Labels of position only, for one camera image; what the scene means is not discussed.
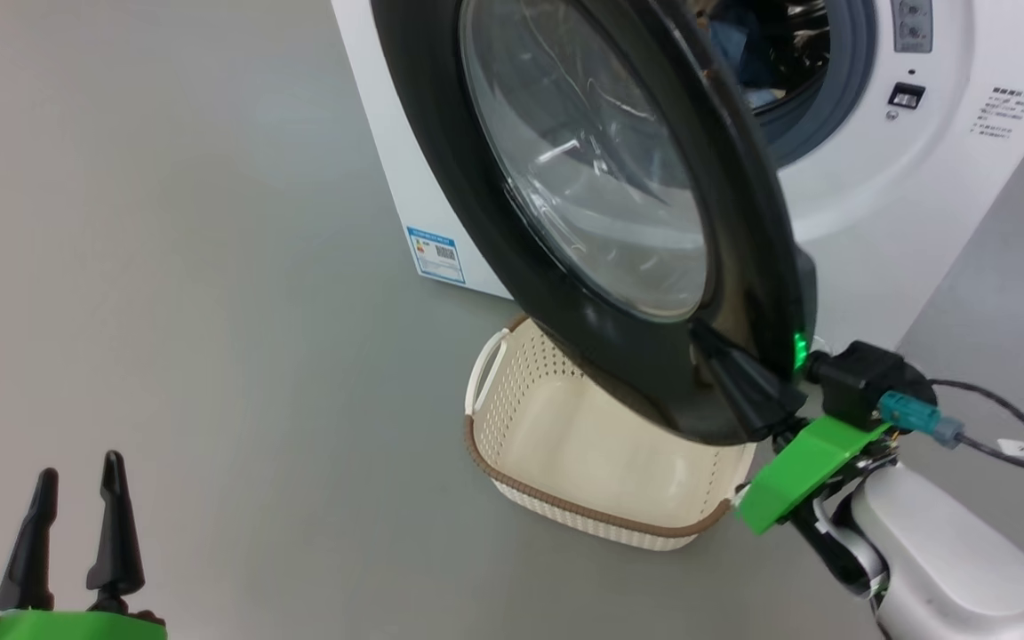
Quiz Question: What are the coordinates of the cream perforated laundry basket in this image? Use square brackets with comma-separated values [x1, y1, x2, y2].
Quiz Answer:
[464, 313, 757, 552]

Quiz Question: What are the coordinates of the white front-load washing machine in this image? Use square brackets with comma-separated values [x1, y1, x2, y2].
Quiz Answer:
[332, 0, 1024, 352]

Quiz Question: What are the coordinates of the black right camera cable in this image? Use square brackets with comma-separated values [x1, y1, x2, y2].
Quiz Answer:
[925, 378, 1024, 605]

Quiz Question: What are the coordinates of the grey rubber door gasket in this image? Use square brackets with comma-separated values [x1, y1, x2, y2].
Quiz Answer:
[743, 0, 877, 170]

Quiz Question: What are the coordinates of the blue patterned garment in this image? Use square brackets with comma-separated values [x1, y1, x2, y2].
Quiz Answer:
[709, 18, 784, 112]

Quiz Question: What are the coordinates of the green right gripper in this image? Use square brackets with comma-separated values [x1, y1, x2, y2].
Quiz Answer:
[699, 329, 895, 536]

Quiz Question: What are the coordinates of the teal right camera connector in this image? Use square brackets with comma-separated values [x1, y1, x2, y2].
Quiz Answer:
[878, 391, 966, 448]

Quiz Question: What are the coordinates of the grey warning label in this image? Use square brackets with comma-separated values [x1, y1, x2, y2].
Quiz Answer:
[890, 0, 934, 54]

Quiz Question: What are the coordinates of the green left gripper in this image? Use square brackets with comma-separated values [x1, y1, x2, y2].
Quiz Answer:
[0, 451, 166, 640]

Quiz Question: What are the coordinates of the washing machine glass door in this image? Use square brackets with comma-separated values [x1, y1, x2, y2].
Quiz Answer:
[370, 0, 820, 445]

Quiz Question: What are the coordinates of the blue white energy label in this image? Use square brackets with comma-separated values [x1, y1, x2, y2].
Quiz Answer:
[405, 226, 467, 285]

